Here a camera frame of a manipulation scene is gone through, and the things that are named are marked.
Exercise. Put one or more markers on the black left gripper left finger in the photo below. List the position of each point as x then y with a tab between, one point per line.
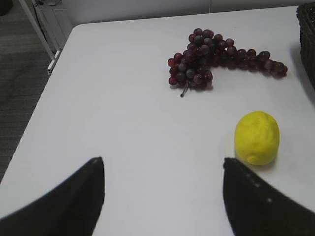
70	209

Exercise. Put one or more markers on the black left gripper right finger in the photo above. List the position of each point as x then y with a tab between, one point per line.
255	208

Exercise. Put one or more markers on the black wicker basket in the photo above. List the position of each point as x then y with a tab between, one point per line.
306	19

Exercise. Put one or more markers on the yellow lemon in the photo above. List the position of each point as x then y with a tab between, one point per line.
257	138

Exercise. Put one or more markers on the red grape bunch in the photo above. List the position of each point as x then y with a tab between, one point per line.
191	69

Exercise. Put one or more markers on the white metal frame leg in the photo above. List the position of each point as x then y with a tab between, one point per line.
36	26

